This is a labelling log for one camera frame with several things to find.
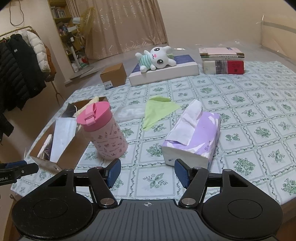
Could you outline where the light blue surgical mask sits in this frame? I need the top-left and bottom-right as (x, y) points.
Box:
(50, 118), (77, 163)

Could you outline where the black face mask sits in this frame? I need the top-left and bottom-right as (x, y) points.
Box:
(61, 103), (77, 118)

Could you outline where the cream fluffy plush hat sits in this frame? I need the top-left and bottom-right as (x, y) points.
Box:
(73, 96), (99, 118)

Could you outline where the clear plastic bag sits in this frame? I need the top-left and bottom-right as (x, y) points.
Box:
(113, 104), (145, 123)

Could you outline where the green cloth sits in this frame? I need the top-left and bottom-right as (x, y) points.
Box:
(143, 96), (181, 131)

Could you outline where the open cardboard tray box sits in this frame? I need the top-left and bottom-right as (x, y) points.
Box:
(29, 96), (107, 173)

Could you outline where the brass coat rack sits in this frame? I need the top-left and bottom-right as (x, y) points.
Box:
(1, 26), (66, 107)

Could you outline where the black puffer jacket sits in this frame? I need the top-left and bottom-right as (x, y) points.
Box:
(1, 34), (46, 113)

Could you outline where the purple tissue pack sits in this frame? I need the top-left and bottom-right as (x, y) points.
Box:
(162, 100), (221, 170)

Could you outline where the pink lidded tumbler cup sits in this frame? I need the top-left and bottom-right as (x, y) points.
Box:
(76, 101), (128, 160)

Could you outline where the floral green tablecloth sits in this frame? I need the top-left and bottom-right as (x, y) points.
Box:
(10, 60), (296, 205)

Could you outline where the floor fan stand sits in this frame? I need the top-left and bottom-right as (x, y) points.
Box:
(69, 27), (95, 80)

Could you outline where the white puffer jacket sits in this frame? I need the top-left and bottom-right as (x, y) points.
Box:
(21, 30), (51, 73)

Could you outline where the small closed cardboard box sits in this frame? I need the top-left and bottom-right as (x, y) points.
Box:
(100, 63), (127, 90)

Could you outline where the white flat box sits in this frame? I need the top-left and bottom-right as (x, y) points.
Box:
(128, 62), (199, 86)

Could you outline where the stack of books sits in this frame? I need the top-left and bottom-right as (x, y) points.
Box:
(199, 47), (245, 74)

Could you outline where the bookshelf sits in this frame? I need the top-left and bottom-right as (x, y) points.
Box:
(48, 0), (84, 72)

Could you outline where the blue flat box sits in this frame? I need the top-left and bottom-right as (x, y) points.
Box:
(129, 54), (197, 75)

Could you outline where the beige curtain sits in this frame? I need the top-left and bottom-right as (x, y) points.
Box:
(73, 1), (167, 60)

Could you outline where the white bunny plush toy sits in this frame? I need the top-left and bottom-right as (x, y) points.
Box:
(135, 46), (177, 73)

